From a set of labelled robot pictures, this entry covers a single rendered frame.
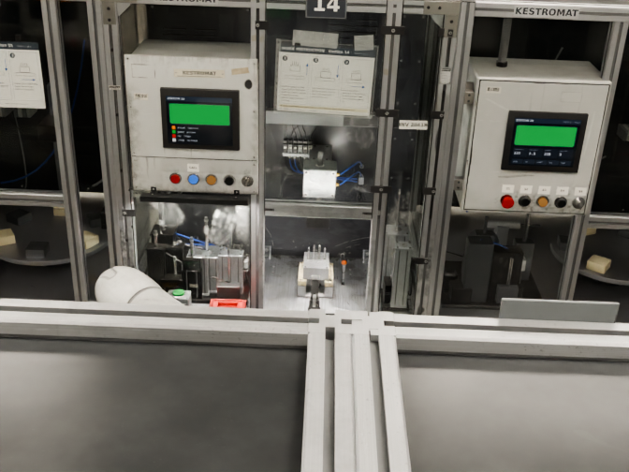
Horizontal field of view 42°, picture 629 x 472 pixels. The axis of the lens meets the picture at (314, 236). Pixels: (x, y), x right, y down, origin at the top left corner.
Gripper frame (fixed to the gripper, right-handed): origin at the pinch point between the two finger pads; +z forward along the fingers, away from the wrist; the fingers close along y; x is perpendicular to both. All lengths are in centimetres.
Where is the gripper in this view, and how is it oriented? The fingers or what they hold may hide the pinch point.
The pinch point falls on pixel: (314, 291)
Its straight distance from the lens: 269.3
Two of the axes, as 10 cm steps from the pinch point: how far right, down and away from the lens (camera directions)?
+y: 0.3, -8.9, -4.5
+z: 0.2, -4.5, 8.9
